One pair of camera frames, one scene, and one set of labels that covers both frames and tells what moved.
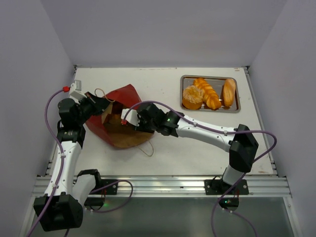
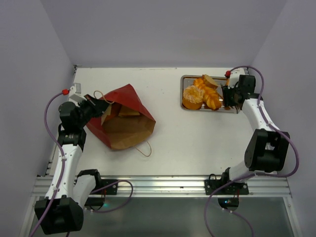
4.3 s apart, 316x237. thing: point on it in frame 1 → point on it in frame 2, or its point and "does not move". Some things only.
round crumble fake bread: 192,98 does not move
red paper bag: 106,126 does not move
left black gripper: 98,104 does not move
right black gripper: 141,122 → 229,96
